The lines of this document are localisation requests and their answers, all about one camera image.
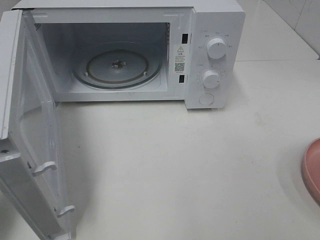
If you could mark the white timer knob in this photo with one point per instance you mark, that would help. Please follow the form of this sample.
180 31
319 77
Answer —
211 79

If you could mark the round white door button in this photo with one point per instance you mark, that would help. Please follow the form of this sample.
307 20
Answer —
206 99

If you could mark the upper white power knob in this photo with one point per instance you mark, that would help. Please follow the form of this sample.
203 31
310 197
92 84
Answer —
216 48

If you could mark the white warning label sticker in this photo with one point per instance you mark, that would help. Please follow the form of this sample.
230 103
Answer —
180 59

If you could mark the pink round plate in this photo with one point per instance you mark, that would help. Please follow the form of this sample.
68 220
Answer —
310 169

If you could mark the white microwave door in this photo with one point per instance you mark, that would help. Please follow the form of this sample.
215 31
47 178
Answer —
32 173

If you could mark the white microwave oven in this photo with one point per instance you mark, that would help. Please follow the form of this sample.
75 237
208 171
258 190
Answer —
69 25

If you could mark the glass microwave turntable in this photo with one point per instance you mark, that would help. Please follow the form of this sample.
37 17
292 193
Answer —
116 65

